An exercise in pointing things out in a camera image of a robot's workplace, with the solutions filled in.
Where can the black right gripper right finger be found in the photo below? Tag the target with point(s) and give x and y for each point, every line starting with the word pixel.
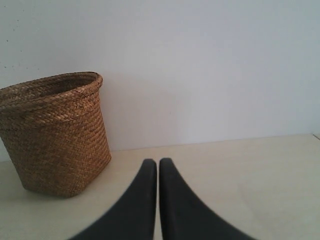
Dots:
pixel 183 215

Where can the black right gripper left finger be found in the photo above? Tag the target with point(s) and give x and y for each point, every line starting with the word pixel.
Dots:
pixel 133 216

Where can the brown woven straw basket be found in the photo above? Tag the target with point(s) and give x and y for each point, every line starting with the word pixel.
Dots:
pixel 54 132

